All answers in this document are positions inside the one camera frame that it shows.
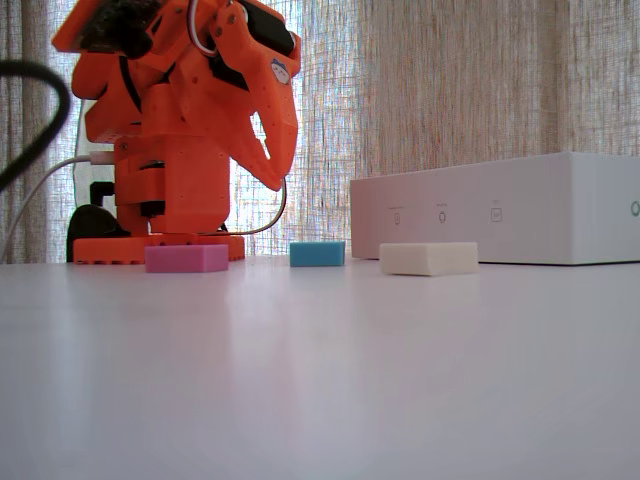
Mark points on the white cardboard bin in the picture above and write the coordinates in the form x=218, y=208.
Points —
x=500, y=210

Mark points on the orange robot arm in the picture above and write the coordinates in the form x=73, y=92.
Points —
x=170, y=175

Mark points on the orange gripper black servo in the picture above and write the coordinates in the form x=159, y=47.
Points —
x=267, y=87

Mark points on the beige woven curtain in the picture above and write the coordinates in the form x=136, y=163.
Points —
x=450, y=75

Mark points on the black table clamp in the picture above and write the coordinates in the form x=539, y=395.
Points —
x=90, y=225

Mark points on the blue cuboid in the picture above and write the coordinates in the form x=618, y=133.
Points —
x=317, y=254

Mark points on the pink cuboid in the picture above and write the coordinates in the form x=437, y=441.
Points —
x=185, y=259

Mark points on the cream white cuboid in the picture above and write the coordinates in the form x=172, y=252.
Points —
x=425, y=257

